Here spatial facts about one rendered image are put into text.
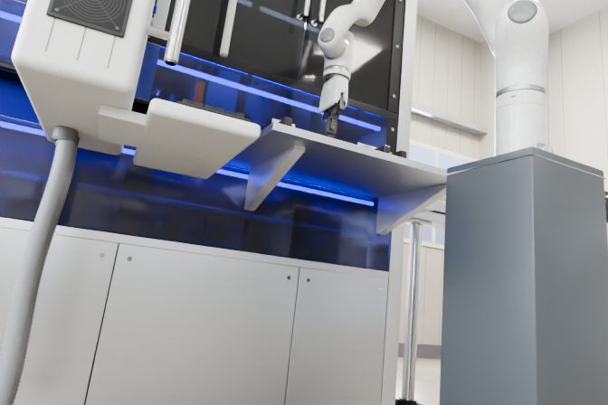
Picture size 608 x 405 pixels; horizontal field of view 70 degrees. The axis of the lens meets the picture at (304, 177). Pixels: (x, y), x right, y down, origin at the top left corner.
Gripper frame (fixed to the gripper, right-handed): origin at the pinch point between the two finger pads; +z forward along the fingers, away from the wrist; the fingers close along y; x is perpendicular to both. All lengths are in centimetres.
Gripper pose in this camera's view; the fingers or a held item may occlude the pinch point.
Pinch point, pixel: (331, 127)
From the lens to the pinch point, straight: 132.0
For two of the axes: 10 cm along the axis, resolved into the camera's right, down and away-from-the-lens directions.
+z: -1.1, 9.6, -2.4
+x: 8.9, 2.1, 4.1
